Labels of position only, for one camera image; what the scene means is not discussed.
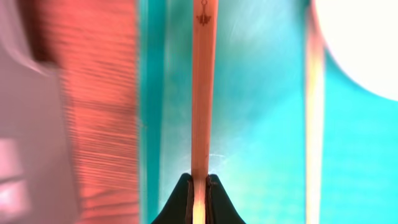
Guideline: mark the teal serving tray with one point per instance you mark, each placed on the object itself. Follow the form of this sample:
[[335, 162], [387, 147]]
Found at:
[[258, 127]]

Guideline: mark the large white plate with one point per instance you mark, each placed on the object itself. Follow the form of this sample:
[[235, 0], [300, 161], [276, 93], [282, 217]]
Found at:
[[361, 36]]

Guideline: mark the wooden chopstick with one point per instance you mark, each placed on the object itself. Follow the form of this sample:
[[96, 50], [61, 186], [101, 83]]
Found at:
[[314, 116], [205, 14]]

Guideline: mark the grey dish rack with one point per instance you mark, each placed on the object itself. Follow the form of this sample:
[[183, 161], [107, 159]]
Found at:
[[37, 180]]

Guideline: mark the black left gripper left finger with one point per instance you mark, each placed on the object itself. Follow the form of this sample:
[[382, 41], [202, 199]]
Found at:
[[179, 207]]

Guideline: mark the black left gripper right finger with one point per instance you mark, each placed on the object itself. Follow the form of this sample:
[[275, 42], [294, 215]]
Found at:
[[218, 206]]

